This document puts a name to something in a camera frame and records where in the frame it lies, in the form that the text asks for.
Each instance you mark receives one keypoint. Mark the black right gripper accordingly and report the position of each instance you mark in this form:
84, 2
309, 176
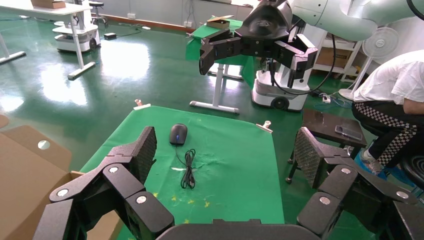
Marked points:
265, 23

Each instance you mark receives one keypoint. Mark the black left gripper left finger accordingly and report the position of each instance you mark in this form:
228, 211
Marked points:
132, 202

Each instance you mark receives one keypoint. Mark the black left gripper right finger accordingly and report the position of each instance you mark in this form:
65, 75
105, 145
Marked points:
341, 185

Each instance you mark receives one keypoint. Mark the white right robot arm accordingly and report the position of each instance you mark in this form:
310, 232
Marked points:
348, 16

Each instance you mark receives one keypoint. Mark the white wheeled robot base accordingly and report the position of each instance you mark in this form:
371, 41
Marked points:
265, 92

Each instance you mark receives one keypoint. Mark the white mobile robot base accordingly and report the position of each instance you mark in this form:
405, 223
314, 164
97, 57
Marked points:
69, 41

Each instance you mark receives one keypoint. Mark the small open cardboard box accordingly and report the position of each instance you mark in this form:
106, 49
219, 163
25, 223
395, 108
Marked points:
218, 23

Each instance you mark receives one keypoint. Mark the shelf cardboard box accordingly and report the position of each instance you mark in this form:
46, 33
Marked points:
329, 58

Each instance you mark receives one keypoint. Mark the brown cardboard mailer box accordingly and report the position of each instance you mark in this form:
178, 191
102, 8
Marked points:
20, 172

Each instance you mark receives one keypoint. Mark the flat cardboard box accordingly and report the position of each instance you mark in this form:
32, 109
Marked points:
48, 4

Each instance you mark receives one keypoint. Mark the black smartphone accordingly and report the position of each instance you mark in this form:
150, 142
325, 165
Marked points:
348, 132

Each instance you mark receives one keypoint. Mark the white tape scrap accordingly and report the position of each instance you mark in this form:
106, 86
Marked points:
177, 169

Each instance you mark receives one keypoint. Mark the green cloth side table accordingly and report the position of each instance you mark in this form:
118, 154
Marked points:
217, 89

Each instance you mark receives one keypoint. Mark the dark small side table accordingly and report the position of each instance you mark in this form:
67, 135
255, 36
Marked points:
321, 122

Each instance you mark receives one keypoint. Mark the black round stool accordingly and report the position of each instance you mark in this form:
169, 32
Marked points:
414, 169

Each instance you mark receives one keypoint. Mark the silver binder clip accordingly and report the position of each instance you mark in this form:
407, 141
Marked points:
264, 127
141, 106

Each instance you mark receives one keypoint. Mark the white power strip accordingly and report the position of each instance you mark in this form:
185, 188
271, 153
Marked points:
326, 99

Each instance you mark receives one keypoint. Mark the white storage shelf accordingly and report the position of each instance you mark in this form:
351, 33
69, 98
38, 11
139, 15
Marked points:
351, 49

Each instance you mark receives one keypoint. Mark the green table cloth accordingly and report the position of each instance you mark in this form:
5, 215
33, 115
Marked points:
232, 165

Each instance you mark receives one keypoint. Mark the person in white shirt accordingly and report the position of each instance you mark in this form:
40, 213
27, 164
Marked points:
394, 79

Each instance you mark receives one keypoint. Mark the white standing fan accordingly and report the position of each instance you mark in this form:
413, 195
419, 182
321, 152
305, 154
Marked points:
380, 43

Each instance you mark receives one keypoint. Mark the black power adapter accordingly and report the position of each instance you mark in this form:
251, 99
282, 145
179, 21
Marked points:
110, 35

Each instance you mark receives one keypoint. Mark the black swivel stool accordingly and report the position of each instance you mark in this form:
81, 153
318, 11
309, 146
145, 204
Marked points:
96, 4

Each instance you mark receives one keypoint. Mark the white desk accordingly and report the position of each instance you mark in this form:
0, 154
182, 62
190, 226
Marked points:
76, 39

